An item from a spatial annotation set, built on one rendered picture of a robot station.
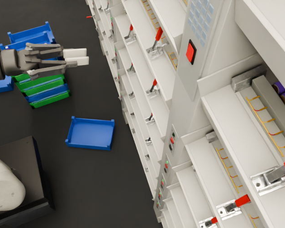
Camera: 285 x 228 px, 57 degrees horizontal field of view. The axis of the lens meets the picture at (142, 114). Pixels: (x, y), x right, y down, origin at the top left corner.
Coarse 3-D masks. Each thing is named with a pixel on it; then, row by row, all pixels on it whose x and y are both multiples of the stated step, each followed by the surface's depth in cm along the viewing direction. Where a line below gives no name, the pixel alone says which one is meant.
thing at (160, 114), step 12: (120, 12) 109; (120, 24) 107; (132, 48) 100; (132, 60) 98; (144, 60) 96; (144, 72) 94; (144, 84) 92; (156, 96) 88; (156, 108) 86; (156, 120) 85
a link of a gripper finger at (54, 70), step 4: (44, 68) 75; (48, 68) 75; (52, 68) 75; (56, 68) 75; (60, 68) 76; (64, 68) 77; (32, 72) 73; (36, 72) 73; (40, 72) 74; (44, 72) 75; (48, 72) 75; (52, 72) 76; (56, 72) 76; (60, 72) 77; (64, 72) 78; (32, 76) 73; (40, 76) 75; (44, 76) 76; (32, 80) 74
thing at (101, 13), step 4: (96, 0) 175; (96, 4) 174; (100, 4) 172; (100, 8) 167; (100, 12) 168; (100, 16) 168; (104, 16) 166; (104, 20) 165; (104, 24) 163; (108, 24) 162; (104, 28) 162; (108, 28) 161; (108, 32) 160; (108, 36) 158; (112, 36) 154; (108, 40) 157; (112, 40) 155; (112, 44) 154; (112, 48) 153
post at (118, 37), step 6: (114, 0) 104; (120, 0) 105; (114, 24) 115; (114, 30) 119; (120, 36) 120; (114, 42) 130; (114, 48) 137; (120, 60) 133; (120, 66) 137; (120, 78) 147; (120, 96) 175; (126, 120) 186
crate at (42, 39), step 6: (42, 36) 173; (18, 42) 169; (24, 42) 171; (30, 42) 173; (36, 42) 175; (42, 42) 176; (48, 42) 176; (12, 48) 171; (18, 48) 173; (24, 48) 173; (54, 60) 168
